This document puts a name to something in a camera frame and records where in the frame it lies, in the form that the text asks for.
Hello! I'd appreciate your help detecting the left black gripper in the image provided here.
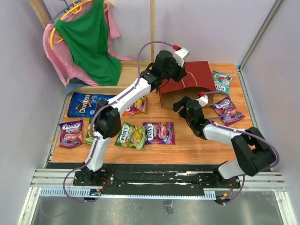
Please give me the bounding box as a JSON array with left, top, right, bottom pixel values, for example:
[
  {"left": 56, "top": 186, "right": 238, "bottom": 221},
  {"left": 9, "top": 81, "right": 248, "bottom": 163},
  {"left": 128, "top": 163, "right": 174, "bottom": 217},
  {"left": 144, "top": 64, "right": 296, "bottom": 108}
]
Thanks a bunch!
[{"left": 162, "top": 58, "right": 188, "bottom": 83}]

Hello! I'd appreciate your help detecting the red brown paper bag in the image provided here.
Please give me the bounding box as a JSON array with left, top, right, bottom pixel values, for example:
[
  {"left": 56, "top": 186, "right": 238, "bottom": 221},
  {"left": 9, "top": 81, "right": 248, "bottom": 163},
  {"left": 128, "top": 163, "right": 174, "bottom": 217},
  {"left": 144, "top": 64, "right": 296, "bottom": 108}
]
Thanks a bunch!
[{"left": 159, "top": 61, "right": 216, "bottom": 110}]

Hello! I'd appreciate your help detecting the purple Foxs candy bag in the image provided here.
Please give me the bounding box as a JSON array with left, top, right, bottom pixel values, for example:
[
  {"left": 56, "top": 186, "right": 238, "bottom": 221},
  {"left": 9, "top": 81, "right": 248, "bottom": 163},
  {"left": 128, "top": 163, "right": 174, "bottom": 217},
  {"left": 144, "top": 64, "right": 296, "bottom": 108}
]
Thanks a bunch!
[
  {"left": 142, "top": 122, "right": 175, "bottom": 145},
  {"left": 210, "top": 97, "right": 245, "bottom": 126}
]

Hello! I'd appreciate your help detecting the orange Tops candy bag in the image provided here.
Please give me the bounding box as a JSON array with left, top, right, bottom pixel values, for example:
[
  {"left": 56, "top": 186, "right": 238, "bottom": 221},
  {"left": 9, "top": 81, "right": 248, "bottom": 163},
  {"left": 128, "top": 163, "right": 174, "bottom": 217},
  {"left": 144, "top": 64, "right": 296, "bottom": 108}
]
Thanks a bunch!
[{"left": 122, "top": 96, "right": 148, "bottom": 116}]

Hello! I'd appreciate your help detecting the teal Foxs candy bag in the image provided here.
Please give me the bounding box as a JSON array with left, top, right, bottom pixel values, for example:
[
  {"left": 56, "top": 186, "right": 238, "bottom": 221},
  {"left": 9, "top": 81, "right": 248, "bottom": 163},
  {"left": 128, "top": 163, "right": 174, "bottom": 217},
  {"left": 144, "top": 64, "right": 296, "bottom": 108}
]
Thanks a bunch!
[{"left": 212, "top": 71, "right": 233, "bottom": 94}]

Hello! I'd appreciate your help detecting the yellow green candy bag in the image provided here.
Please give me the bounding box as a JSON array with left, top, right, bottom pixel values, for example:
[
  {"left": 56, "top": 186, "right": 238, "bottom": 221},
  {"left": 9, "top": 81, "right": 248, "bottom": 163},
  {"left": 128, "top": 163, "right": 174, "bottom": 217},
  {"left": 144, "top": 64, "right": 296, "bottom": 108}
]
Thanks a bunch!
[
  {"left": 114, "top": 122, "right": 147, "bottom": 150},
  {"left": 83, "top": 118, "right": 94, "bottom": 145}
]

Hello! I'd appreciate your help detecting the blue Doritos chip bag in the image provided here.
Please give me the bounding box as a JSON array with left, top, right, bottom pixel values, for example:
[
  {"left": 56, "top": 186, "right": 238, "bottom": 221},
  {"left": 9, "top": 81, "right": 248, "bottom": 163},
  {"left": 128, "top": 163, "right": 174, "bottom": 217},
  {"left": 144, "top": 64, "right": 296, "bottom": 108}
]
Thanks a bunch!
[{"left": 67, "top": 92, "right": 115, "bottom": 118}]

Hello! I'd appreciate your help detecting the purple Tops candy bag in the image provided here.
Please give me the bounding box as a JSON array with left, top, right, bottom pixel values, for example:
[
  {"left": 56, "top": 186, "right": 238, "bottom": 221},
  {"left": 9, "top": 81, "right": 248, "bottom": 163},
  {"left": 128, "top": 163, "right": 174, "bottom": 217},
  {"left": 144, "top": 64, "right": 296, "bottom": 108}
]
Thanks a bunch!
[{"left": 59, "top": 120, "right": 83, "bottom": 149}]

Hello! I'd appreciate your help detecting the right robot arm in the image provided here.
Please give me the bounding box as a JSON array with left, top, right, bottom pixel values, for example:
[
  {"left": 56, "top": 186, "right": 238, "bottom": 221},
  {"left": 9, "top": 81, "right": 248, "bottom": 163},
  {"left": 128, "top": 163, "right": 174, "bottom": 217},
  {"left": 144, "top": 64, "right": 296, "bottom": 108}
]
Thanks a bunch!
[{"left": 173, "top": 96, "right": 279, "bottom": 188}]

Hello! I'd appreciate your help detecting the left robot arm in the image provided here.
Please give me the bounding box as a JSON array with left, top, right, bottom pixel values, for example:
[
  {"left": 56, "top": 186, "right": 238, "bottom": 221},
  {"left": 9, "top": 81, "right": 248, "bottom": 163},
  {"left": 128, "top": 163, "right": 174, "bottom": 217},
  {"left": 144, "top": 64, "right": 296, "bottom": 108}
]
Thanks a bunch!
[{"left": 80, "top": 48, "right": 189, "bottom": 186}]

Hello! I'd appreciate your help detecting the wooden clothes rack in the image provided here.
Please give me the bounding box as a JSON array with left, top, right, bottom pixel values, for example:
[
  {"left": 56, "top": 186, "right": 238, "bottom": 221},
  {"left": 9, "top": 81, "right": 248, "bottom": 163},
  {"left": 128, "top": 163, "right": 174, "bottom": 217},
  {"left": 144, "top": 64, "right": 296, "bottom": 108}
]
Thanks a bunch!
[{"left": 29, "top": 0, "right": 155, "bottom": 94}]

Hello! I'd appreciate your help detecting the green shirt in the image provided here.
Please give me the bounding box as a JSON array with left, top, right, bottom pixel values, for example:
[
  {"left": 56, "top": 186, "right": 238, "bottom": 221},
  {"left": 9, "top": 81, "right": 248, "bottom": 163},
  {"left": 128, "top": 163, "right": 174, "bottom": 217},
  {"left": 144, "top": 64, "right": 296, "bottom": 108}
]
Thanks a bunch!
[{"left": 54, "top": 0, "right": 121, "bottom": 86}]

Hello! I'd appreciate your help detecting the blue grey cloth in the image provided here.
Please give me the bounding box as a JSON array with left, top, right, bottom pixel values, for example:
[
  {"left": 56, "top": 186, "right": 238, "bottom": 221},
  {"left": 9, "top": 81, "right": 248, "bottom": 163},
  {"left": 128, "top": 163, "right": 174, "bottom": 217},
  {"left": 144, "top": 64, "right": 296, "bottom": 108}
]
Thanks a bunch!
[{"left": 65, "top": 78, "right": 88, "bottom": 95}]

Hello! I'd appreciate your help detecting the yellow clothes hanger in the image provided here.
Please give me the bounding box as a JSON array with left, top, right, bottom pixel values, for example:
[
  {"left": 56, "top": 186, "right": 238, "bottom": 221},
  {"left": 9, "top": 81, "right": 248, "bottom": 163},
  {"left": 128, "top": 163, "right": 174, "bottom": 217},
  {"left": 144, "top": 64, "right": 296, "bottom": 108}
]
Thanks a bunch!
[{"left": 50, "top": 0, "right": 115, "bottom": 51}]

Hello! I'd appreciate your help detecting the pink shirt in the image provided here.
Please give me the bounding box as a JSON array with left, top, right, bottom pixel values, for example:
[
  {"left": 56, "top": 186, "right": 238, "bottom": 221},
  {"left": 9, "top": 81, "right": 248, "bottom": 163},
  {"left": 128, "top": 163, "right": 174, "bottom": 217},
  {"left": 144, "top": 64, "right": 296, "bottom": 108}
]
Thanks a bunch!
[{"left": 43, "top": 2, "right": 133, "bottom": 86}]

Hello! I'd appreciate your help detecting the dark green clothes hanger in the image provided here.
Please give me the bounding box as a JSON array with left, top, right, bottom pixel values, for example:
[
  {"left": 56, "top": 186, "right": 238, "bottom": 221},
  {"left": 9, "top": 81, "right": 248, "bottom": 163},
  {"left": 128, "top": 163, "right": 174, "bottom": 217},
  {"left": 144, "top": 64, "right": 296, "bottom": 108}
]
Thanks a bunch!
[{"left": 47, "top": 0, "right": 74, "bottom": 23}]

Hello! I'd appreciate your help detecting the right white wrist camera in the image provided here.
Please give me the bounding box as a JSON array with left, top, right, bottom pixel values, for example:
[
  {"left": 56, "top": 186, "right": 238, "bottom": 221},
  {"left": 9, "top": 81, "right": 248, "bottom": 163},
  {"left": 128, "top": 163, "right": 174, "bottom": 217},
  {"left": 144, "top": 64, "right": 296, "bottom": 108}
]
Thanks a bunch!
[{"left": 196, "top": 91, "right": 209, "bottom": 107}]

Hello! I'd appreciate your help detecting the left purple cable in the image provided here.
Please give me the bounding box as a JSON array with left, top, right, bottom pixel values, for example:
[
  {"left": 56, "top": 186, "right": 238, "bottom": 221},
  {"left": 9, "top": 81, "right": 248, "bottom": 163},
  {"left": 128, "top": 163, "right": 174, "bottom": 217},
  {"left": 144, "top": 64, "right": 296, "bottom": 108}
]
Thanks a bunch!
[{"left": 62, "top": 41, "right": 176, "bottom": 203}]

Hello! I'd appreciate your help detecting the aluminium frame post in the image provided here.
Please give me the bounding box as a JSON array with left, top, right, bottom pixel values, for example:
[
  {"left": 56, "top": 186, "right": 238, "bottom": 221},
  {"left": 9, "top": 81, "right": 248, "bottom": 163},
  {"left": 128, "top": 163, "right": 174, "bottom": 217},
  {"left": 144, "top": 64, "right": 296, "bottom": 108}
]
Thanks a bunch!
[{"left": 239, "top": 0, "right": 285, "bottom": 70}]

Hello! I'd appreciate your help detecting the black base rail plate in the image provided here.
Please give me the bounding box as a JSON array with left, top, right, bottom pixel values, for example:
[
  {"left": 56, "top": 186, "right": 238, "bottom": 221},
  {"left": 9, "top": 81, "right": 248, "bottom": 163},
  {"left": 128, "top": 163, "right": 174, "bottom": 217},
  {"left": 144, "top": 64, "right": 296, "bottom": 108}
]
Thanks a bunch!
[{"left": 44, "top": 164, "right": 240, "bottom": 200}]

